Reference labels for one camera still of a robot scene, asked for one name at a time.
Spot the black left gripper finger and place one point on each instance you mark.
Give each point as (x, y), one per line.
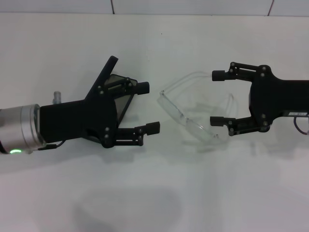
(143, 88)
(153, 128)

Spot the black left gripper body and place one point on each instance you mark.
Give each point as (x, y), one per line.
(72, 120)

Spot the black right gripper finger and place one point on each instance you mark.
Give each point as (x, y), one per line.
(218, 121)
(218, 75)

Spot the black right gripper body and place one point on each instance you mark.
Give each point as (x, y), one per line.
(270, 99)

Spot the black glasses case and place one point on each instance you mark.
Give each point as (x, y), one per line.
(123, 101)

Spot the clear transparent glasses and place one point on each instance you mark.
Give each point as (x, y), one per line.
(179, 116)

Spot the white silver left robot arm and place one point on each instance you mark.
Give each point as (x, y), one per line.
(17, 128)

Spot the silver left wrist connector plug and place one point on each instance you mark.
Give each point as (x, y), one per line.
(57, 96)

